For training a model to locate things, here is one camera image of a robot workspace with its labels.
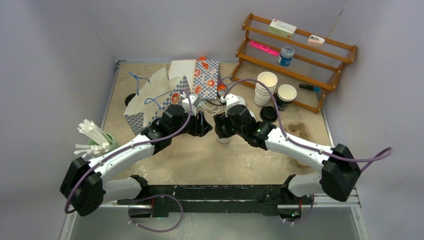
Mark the white pink small device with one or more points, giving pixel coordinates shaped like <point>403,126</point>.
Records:
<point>316,41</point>

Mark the wrapped white straws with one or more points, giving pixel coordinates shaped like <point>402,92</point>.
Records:
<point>100,142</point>

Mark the stack of black lids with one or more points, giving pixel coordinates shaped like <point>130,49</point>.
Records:
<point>129,98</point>

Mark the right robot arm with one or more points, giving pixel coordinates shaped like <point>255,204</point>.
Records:
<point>336,174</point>

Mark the black aluminium base frame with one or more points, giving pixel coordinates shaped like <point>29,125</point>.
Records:
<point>159,201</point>

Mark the white cup lid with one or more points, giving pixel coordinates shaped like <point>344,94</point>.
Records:
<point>240,100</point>
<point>252,114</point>

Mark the stack of white paper cups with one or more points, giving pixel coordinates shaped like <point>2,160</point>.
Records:
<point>264,88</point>

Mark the white green box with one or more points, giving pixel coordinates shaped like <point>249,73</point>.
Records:
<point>282,29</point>

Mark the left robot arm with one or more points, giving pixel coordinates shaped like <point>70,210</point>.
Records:
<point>84,183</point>

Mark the blue white jar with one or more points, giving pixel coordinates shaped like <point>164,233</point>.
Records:
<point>285,56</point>

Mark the pink highlighter pen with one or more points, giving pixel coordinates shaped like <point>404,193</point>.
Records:
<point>264,48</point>

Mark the checkered paper bag blue handles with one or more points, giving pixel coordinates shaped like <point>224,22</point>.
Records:
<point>146,108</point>

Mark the white cup lid near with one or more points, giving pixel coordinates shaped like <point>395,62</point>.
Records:
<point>252,114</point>

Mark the single white paper cup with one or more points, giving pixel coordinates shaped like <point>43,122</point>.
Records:
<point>224,140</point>

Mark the black blue marker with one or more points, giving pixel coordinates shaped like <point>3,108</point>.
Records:
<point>309,87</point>

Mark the stack of flat paper bags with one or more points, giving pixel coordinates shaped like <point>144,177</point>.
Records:
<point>202,78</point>

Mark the wooden shelf rack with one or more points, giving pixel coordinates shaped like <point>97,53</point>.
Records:
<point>299,66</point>

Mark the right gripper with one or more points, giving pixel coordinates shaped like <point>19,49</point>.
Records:
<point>221,121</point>

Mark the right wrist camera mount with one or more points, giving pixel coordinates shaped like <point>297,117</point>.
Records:
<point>230,100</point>

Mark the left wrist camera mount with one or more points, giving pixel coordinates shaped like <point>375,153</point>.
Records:
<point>190,103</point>

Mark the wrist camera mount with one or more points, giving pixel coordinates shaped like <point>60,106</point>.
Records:
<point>190,103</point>
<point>230,100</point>

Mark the white cup lid far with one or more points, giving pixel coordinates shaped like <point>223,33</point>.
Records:
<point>240,100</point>

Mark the black lids by cups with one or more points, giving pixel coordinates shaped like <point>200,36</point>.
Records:
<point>268,114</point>

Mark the stack of pulp carriers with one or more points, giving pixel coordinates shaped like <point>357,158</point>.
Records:
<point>300,130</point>

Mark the dark paper cup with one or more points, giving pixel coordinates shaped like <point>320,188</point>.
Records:
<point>285,95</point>

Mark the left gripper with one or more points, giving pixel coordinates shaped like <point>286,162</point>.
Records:
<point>200,125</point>

